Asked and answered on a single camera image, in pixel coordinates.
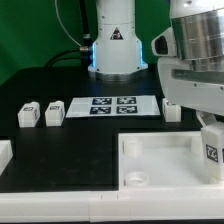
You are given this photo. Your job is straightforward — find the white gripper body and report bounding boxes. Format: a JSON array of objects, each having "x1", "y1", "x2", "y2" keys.
[{"x1": 151, "y1": 27, "x2": 224, "y2": 116}]

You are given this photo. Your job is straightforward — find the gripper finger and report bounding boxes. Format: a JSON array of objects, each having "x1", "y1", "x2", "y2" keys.
[{"x1": 196, "y1": 111, "x2": 217, "y2": 127}]

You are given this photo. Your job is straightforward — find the white square table top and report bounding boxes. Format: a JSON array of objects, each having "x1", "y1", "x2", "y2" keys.
[{"x1": 118, "y1": 131, "x2": 224, "y2": 194}]

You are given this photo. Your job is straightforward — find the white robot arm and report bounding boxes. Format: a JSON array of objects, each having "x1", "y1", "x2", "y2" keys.
[{"x1": 88, "y1": 0, "x2": 224, "y2": 127}]

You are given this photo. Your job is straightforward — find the tag sheet with markers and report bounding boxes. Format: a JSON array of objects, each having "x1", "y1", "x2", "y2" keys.
[{"x1": 66, "y1": 95, "x2": 160, "y2": 118}]

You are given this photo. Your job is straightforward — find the black cable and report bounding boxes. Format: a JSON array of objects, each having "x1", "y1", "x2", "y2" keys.
[{"x1": 44, "y1": 0, "x2": 94, "y2": 68}]

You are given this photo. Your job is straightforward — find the white front rail fixture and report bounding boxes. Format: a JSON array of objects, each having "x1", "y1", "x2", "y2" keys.
[{"x1": 0, "y1": 187, "x2": 224, "y2": 223}]

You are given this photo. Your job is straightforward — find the thin white cable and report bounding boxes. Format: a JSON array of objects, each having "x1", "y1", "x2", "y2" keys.
[{"x1": 54, "y1": 0, "x2": 84, "y2": 48}]

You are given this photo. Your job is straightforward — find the white left bracket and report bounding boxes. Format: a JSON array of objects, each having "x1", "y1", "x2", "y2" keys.
[{"x1": 0, "y1": 140, "x2": 13, "y2": 176}]

